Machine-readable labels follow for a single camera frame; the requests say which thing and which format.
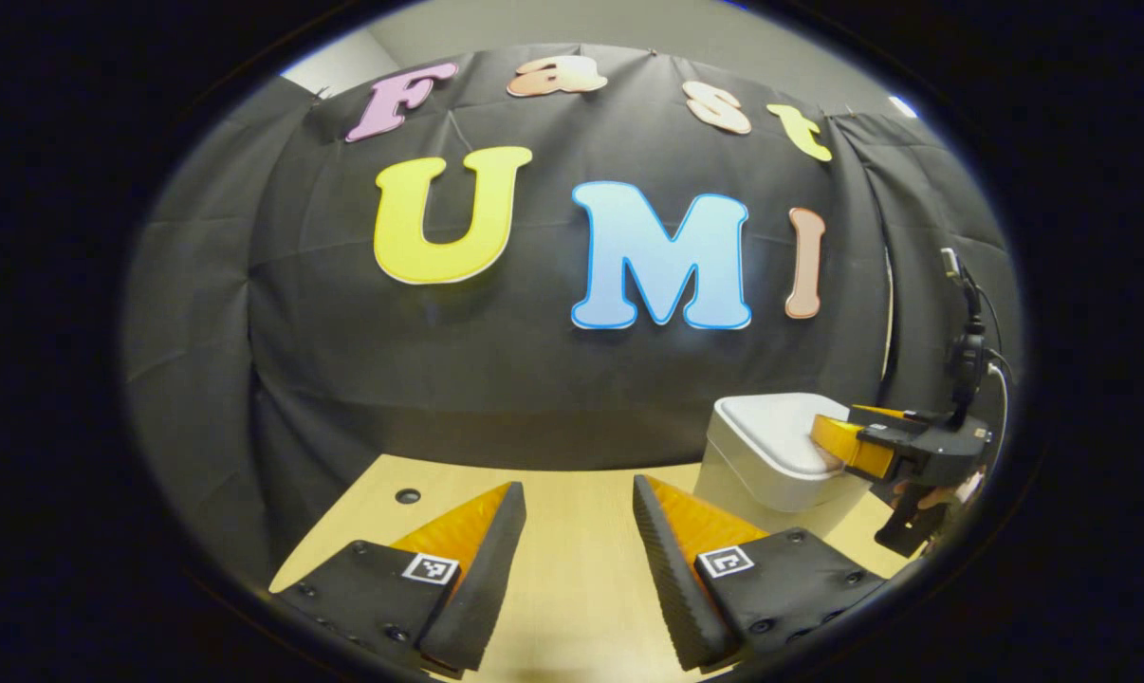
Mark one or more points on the white desktop garbage bin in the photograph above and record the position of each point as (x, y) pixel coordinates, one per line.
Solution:
(762, 427)

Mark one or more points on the black backdrop cloth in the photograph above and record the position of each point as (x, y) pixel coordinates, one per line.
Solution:
(534, 379)

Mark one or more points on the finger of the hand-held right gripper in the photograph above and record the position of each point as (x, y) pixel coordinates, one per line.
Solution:
(880, 414)
(847, 444)

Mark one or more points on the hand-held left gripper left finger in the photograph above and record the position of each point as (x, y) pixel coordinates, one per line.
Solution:
(487, 583)

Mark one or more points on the wooden desktop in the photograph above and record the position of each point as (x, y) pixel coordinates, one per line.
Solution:
(581, 569)

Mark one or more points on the ceiling light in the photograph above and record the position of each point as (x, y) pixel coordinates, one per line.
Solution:
(903, 106)

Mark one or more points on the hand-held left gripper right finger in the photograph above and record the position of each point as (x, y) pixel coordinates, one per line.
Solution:
(674, 583)

